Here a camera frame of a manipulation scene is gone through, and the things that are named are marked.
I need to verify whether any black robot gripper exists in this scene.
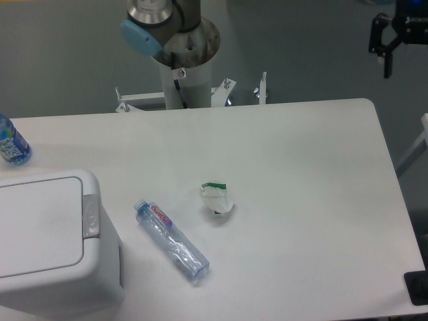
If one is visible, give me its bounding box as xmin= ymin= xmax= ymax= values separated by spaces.
xmin=368 ymin=0 xmax=427 ymax=79

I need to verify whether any silver robot arm blue cap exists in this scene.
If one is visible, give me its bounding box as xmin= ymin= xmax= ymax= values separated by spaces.
xmin=120 ymin=1 xmax=427 ymax=78

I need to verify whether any white trash can lid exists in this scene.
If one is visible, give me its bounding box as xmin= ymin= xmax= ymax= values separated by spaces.
xmin=1 ymin=177 xmax=83 ymax=278

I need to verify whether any white trash can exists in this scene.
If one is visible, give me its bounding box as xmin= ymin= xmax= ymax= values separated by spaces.
xmin=1 ymin=169 xmax=125 ymax=319

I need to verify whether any crumpled white green wrapper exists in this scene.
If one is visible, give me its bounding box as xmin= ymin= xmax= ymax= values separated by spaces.
xmin=199 ymin=182 xmax=234 ymax=216

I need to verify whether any black table clamp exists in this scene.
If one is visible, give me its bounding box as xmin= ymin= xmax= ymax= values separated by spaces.
xmin=404 ymin=270 xmax=427 ymax=306

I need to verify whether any clear plastic bottle red label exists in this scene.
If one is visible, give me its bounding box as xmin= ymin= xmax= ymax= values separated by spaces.
xmin=134 ymin=200 xmax=210 ymax=282

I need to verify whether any grey lid push button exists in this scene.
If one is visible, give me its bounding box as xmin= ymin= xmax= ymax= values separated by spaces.
xmin=82 ymin=194 xmax=100 ymax=239

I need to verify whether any blue water bottle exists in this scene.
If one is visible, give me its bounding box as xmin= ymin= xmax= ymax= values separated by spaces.
xmin=1 ymin=115 xmax=31 ymax=165

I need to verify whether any white frame bar right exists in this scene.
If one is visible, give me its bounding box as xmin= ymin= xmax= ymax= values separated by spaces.
xmin=395 ymin=113 xmax=427 ymax=178

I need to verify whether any white metal base frame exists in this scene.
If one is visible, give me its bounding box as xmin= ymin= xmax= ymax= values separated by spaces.
xmin=115 ymin=71 xmax=269 ymax=113

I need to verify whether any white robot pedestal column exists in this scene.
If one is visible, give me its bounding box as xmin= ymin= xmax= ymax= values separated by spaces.
xmin=153 ymin=17 xmax=221 ymax=108

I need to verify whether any black cable on pedestal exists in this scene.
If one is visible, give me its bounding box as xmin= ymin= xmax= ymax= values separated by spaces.
xmin=170 ymin=51 xmax=189 ymax=110

